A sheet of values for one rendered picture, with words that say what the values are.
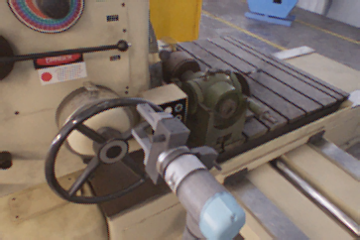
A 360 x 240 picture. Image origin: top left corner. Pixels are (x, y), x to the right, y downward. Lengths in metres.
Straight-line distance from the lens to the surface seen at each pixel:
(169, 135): 0.51
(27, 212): 1.62
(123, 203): 1.55
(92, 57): 0.89
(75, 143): 0.89
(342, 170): 1.95
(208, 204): 0.45
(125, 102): 0.70
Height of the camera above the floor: 1.86
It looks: 37 degrees down
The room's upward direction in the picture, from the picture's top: 5 degrees clockwise
